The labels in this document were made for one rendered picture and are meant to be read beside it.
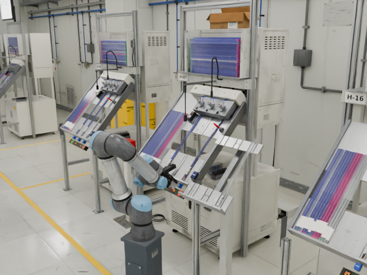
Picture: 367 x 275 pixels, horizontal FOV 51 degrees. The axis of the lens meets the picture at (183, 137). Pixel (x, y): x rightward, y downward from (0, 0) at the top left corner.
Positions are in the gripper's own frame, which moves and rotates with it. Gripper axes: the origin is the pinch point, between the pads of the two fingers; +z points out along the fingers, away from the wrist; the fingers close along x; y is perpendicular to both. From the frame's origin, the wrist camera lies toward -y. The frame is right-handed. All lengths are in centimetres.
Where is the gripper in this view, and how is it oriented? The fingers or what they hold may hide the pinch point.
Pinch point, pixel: (177, 184)
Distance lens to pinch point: 259.3
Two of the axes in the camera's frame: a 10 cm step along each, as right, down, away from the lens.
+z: 5.5, 5.7, 6.1
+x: 6.4, 1.9, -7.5
